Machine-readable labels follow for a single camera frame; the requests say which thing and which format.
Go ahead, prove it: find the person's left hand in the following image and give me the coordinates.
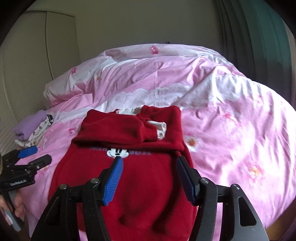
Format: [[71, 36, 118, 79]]
[[0, 192, 26, 225]]

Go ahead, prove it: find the green curtain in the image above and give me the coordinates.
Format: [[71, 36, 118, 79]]
[[215, 1, 295, 105]]

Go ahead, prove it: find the red Mickey Mouse sweater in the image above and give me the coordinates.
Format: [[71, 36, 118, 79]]
[[49, 106, 197, 240]]

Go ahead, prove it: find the pink floral duvet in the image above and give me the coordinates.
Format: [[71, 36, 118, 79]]
[[20, 44, 295, 232]]

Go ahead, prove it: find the white louvered wardrobe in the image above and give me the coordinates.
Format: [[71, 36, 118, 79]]
[[1, 11, 81, 154]]

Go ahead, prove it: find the pink pillow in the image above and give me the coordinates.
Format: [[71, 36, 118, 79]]
[[43, 56, 116, 108]]

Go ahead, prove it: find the folded purple garment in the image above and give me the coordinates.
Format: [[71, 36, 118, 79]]
[[13, 110, 47, 141]]

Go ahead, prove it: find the folded white patterned garment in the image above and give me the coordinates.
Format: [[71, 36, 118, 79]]
[[15, 114, 53, 148]]

